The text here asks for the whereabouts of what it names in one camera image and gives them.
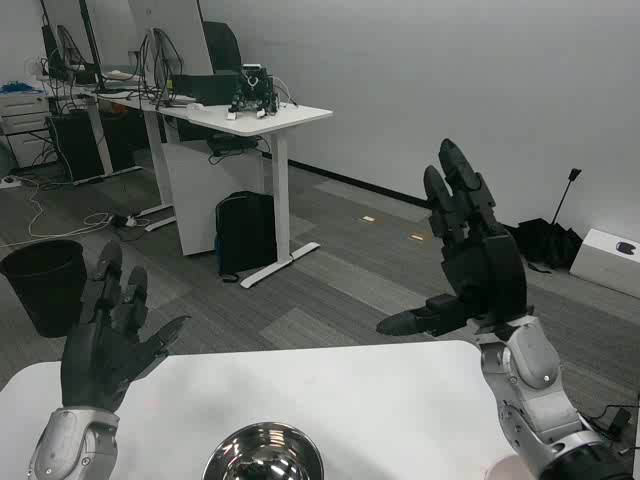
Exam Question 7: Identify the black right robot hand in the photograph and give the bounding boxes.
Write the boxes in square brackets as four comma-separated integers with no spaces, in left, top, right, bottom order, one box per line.
[375,138,532,338]

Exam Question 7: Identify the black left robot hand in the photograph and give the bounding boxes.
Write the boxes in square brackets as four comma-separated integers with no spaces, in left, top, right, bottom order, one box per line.
[59,239,192,414]

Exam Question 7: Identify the shiny steel bowl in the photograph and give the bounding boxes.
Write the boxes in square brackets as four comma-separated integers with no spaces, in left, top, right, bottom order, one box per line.
[202,422,325,480]

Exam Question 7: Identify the black folded umbrella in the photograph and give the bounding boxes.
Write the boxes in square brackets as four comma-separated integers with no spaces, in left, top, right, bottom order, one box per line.
[513,168,584,274]

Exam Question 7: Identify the black trash bin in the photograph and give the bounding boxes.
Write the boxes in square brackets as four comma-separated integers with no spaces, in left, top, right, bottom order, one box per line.
[0,239,86,339]

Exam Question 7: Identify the white cardboard product box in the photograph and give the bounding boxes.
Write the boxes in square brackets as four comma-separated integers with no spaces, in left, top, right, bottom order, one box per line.
[569,228,640,300]

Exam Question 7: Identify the black backpack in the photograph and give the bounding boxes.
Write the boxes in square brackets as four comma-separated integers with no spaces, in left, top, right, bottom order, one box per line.
[214,190,279,284]

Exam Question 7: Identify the black power adapter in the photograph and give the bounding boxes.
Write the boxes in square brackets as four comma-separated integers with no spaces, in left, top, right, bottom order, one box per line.
[610,407,633,442]

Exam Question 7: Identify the white long desk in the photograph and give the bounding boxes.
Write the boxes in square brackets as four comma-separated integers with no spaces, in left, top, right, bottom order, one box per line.
[47,79,197,232]

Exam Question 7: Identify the black computer tower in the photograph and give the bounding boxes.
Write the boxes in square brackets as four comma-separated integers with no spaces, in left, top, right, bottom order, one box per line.
[46,110,105,183]

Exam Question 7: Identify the white drawer cabinet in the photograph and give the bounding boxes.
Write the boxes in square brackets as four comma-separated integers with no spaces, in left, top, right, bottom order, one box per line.
[0,92,52,169]

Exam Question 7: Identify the white standing desk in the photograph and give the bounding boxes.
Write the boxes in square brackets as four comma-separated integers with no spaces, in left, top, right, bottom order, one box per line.
[157,97,335,290]

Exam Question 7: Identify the black box device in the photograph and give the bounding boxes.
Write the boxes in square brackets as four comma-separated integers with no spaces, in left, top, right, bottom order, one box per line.
[171,72,246,107]

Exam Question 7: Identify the black electronics assembly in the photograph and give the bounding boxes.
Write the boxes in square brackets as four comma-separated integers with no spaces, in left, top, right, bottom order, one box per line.
[228,63,282,121]

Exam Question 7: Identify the black office chair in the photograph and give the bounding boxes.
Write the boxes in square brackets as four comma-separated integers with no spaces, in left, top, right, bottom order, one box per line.
[202,20,243,76]

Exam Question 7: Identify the large white-backed monitor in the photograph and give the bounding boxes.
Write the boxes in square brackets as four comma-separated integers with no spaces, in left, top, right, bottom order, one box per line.
[127,0,216,109]

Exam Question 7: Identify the white floor cable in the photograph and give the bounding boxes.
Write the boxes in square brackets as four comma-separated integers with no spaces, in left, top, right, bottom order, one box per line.
[19,177,114,238]

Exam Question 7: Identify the blue wire bundle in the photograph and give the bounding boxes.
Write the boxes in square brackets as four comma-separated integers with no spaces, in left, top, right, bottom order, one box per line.
[0,79,37,96]

